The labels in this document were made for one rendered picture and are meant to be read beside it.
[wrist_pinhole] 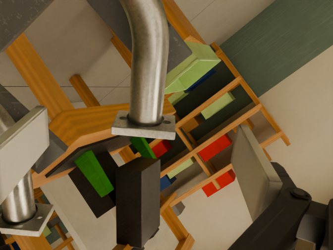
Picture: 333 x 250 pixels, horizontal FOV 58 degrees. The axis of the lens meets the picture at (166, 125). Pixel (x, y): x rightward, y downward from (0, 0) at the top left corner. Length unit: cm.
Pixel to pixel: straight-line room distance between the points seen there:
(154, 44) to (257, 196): 14
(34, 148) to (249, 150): 13
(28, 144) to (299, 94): 590
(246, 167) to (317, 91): 588
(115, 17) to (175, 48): 6
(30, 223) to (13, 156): 17
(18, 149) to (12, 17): 17
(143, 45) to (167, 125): 7
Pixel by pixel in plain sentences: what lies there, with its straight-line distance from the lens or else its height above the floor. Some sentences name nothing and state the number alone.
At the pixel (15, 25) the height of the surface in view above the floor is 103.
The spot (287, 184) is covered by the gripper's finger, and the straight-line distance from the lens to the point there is 17.
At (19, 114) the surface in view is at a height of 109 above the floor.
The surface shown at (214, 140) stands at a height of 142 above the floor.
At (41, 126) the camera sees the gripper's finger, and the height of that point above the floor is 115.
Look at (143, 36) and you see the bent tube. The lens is 24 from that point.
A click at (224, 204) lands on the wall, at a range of 650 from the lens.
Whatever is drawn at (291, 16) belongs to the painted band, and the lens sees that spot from 614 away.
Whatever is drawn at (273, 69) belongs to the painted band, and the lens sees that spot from 601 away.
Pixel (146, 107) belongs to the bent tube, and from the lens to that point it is 25.
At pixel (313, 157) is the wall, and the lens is 619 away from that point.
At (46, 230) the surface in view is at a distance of 643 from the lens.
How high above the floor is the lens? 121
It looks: 5 degrees down
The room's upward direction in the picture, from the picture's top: 145 degrees clockwise
